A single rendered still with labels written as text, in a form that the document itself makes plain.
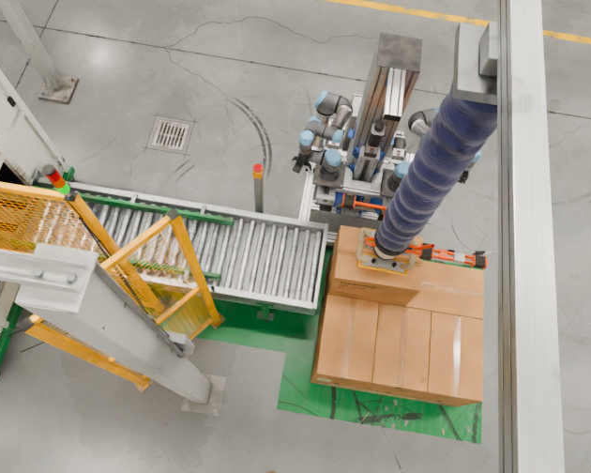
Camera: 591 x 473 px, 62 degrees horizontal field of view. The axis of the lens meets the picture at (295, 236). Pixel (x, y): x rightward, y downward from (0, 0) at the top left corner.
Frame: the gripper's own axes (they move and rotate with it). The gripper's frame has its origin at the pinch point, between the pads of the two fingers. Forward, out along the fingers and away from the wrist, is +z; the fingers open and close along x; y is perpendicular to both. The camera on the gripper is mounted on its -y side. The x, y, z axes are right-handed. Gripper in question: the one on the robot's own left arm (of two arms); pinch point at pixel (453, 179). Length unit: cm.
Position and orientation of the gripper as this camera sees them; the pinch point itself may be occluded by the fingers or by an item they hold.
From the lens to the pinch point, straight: 324.7
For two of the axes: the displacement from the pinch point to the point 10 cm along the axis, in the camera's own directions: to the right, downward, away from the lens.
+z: -0.5, 3.9, 9.2
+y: -1.6, 9.1, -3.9
